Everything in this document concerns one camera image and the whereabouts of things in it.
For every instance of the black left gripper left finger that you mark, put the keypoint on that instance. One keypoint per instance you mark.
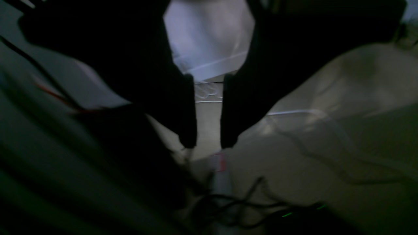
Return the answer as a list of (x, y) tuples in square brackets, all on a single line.
[(125, 42)]

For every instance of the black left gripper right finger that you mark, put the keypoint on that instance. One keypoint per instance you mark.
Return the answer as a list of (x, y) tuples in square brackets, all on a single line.
[(291, 41)]

